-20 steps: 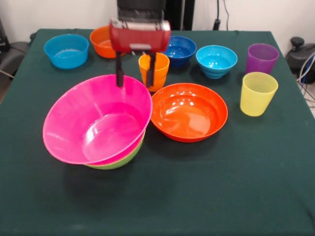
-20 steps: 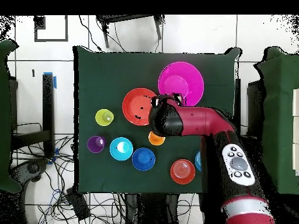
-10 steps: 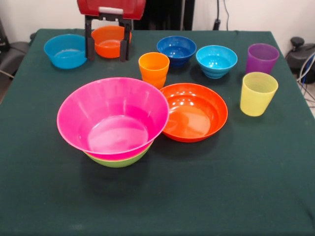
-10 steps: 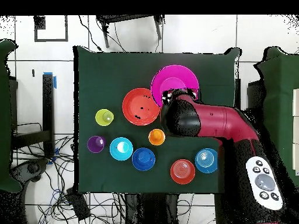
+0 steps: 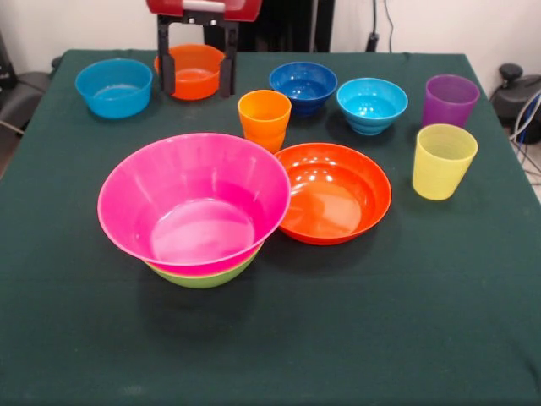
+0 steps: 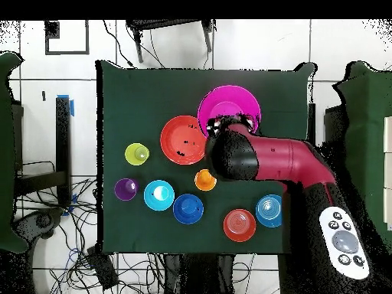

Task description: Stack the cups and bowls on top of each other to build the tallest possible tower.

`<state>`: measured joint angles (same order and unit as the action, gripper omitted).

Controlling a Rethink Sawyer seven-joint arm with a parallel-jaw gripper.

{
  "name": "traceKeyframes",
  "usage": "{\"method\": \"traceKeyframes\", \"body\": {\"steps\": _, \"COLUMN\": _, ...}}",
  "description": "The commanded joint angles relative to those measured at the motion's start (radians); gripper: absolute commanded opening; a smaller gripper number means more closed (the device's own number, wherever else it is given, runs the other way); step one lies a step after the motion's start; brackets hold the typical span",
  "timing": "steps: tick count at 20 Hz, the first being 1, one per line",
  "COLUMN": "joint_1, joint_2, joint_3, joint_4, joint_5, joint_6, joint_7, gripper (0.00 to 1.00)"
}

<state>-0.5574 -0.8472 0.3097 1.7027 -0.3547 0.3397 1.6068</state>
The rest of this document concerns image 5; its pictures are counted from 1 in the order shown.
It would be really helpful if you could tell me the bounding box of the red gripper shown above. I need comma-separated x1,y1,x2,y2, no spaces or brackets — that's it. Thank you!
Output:
145,0,263,99

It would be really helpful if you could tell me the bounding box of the light blue translucent bowl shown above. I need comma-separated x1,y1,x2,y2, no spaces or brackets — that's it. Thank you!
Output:
74,58,154,120

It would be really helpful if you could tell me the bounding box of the large pink plastic bowl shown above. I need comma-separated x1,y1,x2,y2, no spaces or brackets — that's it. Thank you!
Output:
96,132,292,277

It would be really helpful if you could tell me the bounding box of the orange translucent bowl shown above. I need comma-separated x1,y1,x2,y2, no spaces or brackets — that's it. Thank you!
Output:
153,43,227,102

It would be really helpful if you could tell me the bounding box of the orange plastic cup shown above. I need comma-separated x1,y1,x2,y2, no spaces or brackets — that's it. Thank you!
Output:
237,89,293,140
243,126,287,156

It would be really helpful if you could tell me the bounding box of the dark blue ribbed bowl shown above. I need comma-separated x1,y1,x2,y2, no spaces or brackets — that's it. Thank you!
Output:
269,61,339,118

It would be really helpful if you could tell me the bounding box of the dark grey chair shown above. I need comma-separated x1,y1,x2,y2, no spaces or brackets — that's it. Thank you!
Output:
0,70,51,128

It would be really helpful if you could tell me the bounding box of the cyan ribbed bowl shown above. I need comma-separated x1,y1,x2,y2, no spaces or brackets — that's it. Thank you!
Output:
336,77,409,137

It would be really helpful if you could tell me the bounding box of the red-orange shallow bowl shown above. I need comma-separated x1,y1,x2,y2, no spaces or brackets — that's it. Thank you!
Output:
274,142,393,245

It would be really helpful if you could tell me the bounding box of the green plastic bowl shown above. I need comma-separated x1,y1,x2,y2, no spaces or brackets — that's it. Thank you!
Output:
143,243,265,290

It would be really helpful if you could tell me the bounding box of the purple plastic cup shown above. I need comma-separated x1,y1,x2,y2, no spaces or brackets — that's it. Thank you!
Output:
422,74,481,129

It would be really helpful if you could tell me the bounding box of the yellow plastic cup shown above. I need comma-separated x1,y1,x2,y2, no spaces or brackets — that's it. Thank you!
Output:
412,123,479,201

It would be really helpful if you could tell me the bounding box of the dark green table cloth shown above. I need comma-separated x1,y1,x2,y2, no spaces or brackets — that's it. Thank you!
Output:
0,49,541,406

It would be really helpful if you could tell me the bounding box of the black floor device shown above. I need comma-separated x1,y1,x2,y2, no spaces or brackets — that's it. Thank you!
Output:
489,63,541,124

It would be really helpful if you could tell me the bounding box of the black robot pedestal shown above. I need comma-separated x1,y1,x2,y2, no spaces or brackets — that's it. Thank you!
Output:
236,0,336,53

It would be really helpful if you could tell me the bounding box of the black cable with plug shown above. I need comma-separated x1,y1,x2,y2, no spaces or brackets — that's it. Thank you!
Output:
365,0,380,53

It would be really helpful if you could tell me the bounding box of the bundle of floor cables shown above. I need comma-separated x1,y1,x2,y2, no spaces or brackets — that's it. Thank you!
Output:
509,91,541,187

